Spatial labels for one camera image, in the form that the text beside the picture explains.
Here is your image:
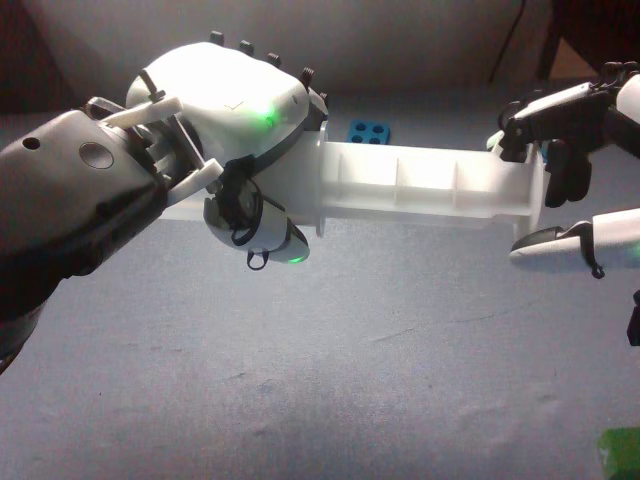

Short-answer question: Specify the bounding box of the blue square four-hole block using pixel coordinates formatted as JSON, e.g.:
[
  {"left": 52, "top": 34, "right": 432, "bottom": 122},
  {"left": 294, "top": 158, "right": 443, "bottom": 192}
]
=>
[{"left": 348, "top": 119, "right": 394, "bottom": 146}]

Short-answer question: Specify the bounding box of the thin dark cable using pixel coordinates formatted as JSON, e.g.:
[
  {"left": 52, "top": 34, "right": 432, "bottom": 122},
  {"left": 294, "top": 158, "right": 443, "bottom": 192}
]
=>
[{"left": 488, "top": 0, "right": 527, "bottom": 84}]

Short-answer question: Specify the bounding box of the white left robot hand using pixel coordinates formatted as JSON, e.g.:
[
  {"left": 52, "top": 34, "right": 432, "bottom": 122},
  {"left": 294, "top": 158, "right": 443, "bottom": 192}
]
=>
[{"left": 124, "top": 30, "right": 331, "bottom": 271}]

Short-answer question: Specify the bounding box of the green block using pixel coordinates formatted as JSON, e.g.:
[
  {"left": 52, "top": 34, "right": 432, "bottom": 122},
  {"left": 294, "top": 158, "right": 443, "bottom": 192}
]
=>
[{"left": 597, "top": 427, "right": 640, "bottom": 480}]

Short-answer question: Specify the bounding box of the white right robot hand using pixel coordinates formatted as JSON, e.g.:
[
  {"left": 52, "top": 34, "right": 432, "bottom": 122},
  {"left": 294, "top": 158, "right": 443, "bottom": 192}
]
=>
[{"left": 484, "top": 62, "right": 640, "bottom": 279}]

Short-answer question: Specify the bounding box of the grey table cloth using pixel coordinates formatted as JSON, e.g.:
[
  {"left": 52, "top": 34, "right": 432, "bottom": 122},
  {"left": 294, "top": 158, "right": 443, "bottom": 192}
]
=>
[{"left": 0, "top": 79, "right": 640, "bottom": 480}]

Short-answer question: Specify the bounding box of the dark furniture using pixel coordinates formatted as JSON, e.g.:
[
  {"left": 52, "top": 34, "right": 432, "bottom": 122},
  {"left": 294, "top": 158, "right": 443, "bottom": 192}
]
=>
[{"left": 537, "top": 0, "right": 640, "bottom": 81}]

